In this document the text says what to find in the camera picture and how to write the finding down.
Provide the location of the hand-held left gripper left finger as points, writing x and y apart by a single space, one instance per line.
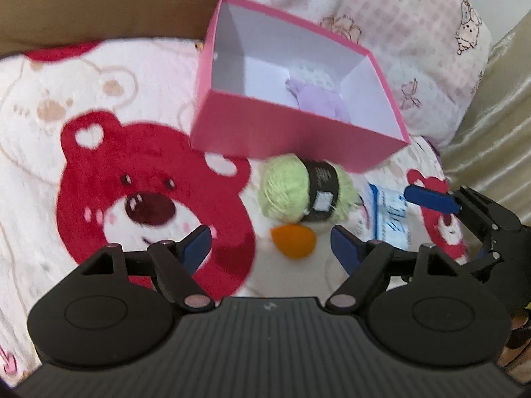
195 248

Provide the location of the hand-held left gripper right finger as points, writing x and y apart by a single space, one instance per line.
346 248

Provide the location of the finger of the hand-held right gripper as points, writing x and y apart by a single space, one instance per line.
429 199

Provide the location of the blue wet wipes pack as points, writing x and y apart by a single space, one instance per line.
386 219

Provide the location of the orange ball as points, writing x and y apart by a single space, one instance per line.
292 242

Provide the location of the green yarn ball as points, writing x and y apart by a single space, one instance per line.
278 190

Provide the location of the pink cardboard box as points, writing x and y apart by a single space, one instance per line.
290 141

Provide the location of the gold satin cloth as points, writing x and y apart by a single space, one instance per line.
498 132

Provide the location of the red bear printed blanket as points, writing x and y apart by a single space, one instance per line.
124 153

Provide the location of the pink floral pillow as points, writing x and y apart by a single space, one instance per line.
415 29

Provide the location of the brown pillow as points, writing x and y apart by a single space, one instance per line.
103 4

